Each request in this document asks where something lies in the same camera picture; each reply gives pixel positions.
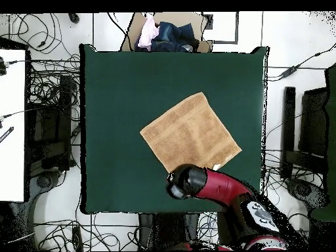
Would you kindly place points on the orange terry towel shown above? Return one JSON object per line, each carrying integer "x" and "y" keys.
{"x": 189, "y": 134}

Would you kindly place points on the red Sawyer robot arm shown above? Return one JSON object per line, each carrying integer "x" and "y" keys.
{"x": 223, "y": 186}

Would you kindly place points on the dark green tablecloth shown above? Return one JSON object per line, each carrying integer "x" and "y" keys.
{"x": 118, "y": 92}

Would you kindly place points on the blue jeans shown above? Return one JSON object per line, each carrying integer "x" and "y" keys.
{"x": 170, "y": 36}

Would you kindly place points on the pink garment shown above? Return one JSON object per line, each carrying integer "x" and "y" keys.
{"x": 147, "y": 36}

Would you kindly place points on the black floor stand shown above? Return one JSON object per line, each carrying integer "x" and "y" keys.
{"x": 65, "y": 105}

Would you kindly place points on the cardboard box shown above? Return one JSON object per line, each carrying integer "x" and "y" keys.
{"x": 183, "y": 18}

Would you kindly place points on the grey stand base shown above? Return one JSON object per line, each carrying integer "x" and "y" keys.
{"x": 304, "y": 190}
{"x": 43, "y": 181}

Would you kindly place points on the black power strip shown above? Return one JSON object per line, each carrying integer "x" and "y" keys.
{"x": 77, "y": 239}

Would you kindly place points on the black power adapter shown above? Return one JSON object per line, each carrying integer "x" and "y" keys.
{"x": 288, "y": 71}

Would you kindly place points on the small black floor device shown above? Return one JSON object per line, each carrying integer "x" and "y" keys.
{"x": 74, "y": 17}

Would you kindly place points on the white desk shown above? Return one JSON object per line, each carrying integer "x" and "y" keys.
{"x": 11, "y": 131}

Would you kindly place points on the dark green cloth-covered object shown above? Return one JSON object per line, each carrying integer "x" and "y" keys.
{"x": 331, "y": 131}

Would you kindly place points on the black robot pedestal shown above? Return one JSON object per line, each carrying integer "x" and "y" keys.
{"x": 168, "y": 231}

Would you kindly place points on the black furniture frame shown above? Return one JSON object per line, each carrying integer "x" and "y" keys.
{"x": 288, "y": 118}

